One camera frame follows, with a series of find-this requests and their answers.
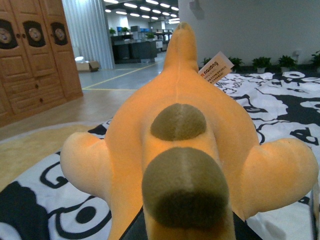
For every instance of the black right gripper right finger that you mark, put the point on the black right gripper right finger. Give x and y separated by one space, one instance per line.
243 231

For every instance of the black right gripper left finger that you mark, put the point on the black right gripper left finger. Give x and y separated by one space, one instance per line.
137 228

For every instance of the orange plush dinosaur toy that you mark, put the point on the orange plush dinosaur toy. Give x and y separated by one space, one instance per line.
186 155

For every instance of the black white patterned bedspread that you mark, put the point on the black white patterned bedspread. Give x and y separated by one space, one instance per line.
42 205

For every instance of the yellow fluffy rug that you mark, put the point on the yellow fluffy rug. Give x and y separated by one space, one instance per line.
21 152

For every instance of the paper hang tag on toy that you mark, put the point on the paper hang tag on toy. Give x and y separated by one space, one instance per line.
216 68

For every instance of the cardboard box on floor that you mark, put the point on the cardboard box on floor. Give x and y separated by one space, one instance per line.
83 65

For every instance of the wooden wardrobe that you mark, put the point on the wooden wardrobe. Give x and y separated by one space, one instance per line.
37 64

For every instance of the grey curtain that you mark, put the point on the grey curtain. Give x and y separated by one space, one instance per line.
89 30

